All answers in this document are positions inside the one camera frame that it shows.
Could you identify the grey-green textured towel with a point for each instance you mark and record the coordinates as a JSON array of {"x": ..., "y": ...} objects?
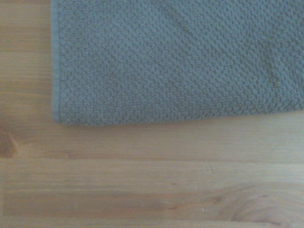
[{"x": 171, "y": 64}]

